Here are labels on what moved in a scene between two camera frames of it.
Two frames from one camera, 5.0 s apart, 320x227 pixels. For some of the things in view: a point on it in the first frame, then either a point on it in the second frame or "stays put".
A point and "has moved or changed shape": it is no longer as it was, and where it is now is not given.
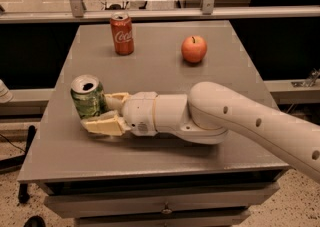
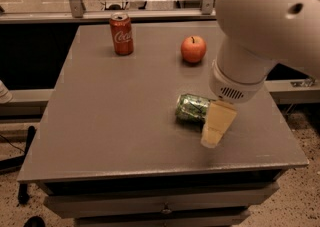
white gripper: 139,112 → 229,88
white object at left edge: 5,93 stays put
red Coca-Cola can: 122,33 stays put
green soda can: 89,96 has moved or changed shape
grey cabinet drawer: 114,203 stays put
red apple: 193,49 stays put
